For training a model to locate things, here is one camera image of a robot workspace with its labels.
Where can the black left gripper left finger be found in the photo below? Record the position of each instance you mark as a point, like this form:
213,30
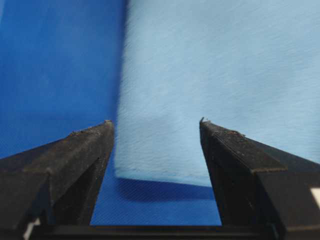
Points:
56,183

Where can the dark blue table cloth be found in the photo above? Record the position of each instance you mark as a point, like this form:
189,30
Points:
60,63

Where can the light blue towel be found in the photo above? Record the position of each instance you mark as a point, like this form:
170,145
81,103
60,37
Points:
252,66

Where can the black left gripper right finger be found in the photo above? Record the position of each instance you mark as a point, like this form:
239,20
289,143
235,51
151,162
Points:
262,193

